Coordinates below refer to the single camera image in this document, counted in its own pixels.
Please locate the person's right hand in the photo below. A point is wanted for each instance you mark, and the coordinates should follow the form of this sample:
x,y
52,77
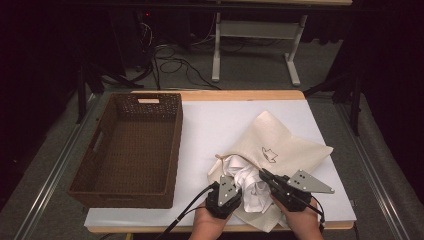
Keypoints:
x,y
303,223

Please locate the white table mat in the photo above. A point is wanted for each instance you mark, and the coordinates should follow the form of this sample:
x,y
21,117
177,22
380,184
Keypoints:
x,y
206,133

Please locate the black metal stand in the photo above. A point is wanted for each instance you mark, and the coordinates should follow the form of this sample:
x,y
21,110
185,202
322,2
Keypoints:
x,y
90,80
355,93

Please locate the black computer tower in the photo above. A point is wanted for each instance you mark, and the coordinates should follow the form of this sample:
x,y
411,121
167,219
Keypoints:
x,y
131,40

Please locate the white cloth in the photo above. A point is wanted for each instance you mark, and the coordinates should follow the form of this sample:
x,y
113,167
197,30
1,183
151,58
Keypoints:
x,y
248,186

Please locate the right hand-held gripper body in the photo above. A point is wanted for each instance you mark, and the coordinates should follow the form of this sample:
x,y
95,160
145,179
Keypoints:
x,y
296,193

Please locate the metal floor rail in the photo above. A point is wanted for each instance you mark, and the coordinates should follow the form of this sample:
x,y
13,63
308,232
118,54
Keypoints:
x,y
50,181
376,180

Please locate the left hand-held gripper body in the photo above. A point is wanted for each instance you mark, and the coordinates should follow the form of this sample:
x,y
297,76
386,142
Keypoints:
x,y
226,196

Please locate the person's left hand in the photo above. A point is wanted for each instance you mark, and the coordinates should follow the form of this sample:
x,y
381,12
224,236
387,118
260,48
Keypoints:
x,y
206,226

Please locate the brown woven basket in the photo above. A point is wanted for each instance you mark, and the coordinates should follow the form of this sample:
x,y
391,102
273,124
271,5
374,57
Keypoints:
x,y
133,150

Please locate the white metal desk frame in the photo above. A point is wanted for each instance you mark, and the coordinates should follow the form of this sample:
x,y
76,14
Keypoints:
x,y
260,29

